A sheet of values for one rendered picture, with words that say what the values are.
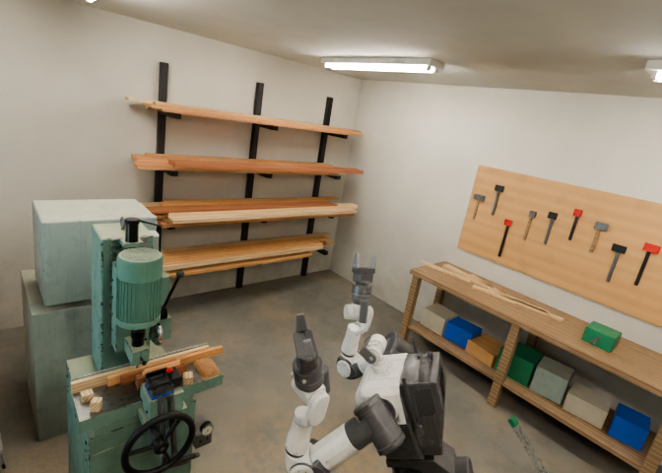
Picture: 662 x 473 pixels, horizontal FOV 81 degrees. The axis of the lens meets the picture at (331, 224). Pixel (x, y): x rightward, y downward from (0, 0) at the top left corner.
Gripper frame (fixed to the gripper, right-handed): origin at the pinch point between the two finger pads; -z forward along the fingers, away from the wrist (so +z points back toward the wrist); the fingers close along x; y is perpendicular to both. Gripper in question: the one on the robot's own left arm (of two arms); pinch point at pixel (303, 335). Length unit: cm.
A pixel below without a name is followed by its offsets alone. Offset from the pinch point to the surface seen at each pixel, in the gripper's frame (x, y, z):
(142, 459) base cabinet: 44, -74, 94
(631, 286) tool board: 106, 274, 123
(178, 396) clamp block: 46, -51, 62
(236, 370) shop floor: 170, -42, 183
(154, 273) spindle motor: 67, -52, 12
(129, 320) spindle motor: 62, -65, 30
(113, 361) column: 78, -85, 64
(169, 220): 259, -81, 75
